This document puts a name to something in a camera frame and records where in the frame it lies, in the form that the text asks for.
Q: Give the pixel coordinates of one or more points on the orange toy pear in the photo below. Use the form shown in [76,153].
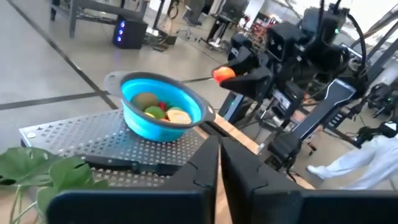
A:
[224,74]

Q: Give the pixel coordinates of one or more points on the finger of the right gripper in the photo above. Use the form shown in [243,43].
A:
[245,60]
[252,84]

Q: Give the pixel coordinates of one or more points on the black background desk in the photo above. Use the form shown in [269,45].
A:
[224,19]

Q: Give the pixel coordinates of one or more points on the blue collapsible colander bowl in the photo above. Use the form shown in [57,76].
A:
[155,130]

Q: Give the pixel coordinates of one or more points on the whole brown toy kiwi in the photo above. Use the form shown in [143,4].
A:
[144,101]

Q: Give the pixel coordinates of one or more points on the perforated metal shelf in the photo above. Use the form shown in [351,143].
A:
[93,133]

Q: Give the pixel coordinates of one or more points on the black computer tower with lights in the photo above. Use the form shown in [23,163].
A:
[130,34]

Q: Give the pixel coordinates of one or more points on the green plant in white pot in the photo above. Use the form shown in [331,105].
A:
[31,168]

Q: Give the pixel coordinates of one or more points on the black box with green lights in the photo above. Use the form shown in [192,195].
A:
[231,109]

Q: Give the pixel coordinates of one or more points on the grey office chair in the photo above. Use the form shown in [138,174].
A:
[194,12]

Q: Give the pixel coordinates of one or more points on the grey metal background table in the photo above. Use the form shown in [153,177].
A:
[73,15]

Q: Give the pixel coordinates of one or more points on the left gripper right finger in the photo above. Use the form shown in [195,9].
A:
[280,208]

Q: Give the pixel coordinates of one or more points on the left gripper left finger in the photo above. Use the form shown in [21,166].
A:
[140,207]

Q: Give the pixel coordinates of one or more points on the person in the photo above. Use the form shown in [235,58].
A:
[373,161]

